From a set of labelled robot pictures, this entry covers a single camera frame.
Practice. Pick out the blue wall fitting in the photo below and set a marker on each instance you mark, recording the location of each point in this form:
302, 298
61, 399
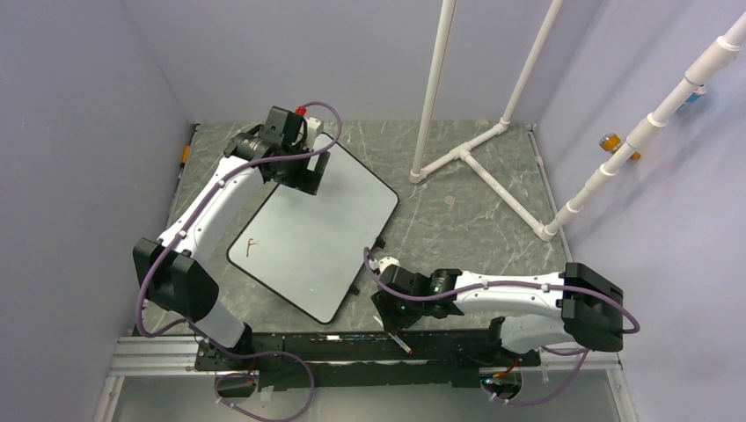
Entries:
697, 94

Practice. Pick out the white marker pen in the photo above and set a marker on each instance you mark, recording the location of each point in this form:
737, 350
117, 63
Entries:
398, 340

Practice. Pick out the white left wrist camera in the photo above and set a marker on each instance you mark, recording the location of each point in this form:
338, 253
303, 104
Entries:
312, 127

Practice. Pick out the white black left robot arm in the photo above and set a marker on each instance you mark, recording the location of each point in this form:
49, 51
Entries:
175, 288

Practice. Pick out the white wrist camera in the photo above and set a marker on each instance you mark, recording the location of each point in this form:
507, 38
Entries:
380, 265
312, 127

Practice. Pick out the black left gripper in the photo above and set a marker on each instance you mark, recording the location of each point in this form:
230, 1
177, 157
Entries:
306, 180

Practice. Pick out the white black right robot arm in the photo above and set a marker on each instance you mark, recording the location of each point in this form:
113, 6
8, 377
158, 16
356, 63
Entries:
576, 304

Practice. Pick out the orange yellow wall fitting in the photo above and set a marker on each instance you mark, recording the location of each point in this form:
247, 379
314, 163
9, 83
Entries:
610, 143

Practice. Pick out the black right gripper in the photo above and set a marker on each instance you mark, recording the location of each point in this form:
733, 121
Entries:
391, 319

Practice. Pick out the wire whiteboard stand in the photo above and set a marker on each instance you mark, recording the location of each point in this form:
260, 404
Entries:
369, 262

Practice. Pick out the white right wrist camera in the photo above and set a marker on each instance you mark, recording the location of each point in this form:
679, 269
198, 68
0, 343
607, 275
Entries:
380, 265

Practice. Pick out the orange black edge tool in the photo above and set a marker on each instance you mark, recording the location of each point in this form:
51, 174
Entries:
184, 156

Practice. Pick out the white diagonal PVC pipe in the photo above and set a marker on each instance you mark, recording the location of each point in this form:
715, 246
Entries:
724, 49

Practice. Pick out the white PVC pipe frame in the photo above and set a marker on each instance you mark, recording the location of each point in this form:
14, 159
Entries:
500, 61

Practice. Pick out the white framed whiteboard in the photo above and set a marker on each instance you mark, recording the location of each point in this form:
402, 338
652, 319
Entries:
307, 249

